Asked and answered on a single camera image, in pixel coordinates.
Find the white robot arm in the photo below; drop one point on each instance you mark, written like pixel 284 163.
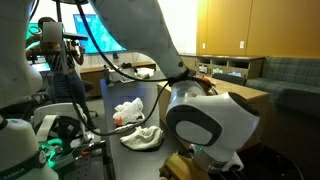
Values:
pixel 137 25

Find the woman in dark clothes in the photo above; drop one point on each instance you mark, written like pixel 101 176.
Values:
pixel 66 83

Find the white knitted cloth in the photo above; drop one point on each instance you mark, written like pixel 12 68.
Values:
pixel 143 138

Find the large cardboard box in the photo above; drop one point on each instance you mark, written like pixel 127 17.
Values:
pixel 232 118

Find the brown plush moose toy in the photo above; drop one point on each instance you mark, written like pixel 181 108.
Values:
pixel 178 167

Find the green plaid sofa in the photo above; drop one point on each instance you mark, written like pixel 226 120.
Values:
pixel 293 83

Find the white box on table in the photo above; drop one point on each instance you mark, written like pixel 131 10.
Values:
pixel 124 75

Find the white plastic bag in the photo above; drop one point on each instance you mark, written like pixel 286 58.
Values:
pixel 129 112

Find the white robot base unit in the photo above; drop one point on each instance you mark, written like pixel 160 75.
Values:
pixel 59 128

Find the black office chair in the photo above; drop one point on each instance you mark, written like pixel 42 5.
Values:
pixel 230 78

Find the low wooden shelf cabinet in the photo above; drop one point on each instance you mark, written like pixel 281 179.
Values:
pixel 242 66

